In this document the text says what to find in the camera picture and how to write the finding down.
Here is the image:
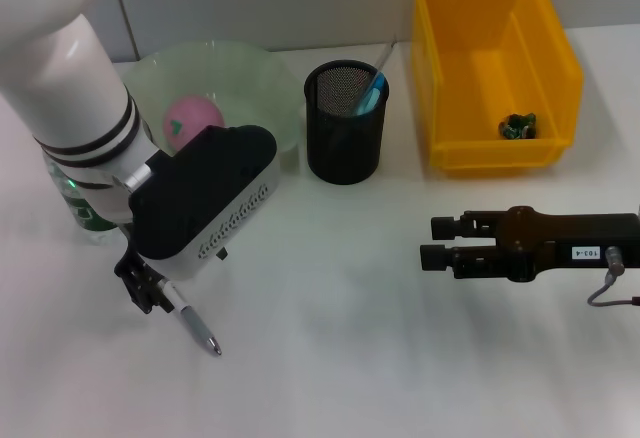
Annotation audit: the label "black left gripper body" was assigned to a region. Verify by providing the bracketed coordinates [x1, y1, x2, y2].
[113, 230, 149, 279]

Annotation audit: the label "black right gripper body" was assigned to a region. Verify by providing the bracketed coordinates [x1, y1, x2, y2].
[493, 205, 640, 284]

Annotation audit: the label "white grey ballpoint pen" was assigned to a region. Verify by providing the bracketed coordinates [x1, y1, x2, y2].
[157, 280, 223, 358]

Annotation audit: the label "clear green-label water bottle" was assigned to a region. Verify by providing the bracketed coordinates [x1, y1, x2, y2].
[42, 152, 122, 247]

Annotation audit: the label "green plastic wrapper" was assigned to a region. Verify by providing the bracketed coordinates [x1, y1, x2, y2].
[498, 112, 538, 140]

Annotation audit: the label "pink peach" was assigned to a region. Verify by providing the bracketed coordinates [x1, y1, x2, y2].
[162, 96, 226, 152]

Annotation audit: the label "blue scissors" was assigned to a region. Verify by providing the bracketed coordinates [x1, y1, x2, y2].
[352, 71, 390, 118]

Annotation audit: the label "clear plastic ruler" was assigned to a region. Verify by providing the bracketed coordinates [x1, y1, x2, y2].
[359, 32, 400, 109]

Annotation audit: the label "black mesh pen cup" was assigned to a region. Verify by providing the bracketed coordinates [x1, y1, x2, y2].
[303, 60, 391, 187]

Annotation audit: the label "green glass fruit plate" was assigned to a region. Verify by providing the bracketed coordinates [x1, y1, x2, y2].
[119, 40, 305, 172]

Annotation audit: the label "yellow plastic bin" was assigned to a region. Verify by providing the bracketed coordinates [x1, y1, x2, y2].
[410, 0, 585, 179]

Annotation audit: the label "grey right arm cable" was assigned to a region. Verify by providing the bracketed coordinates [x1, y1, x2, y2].
[586, 245, 640, 309]

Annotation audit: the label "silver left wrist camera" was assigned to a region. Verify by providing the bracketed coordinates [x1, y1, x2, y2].
[128, 125, 281, 282]

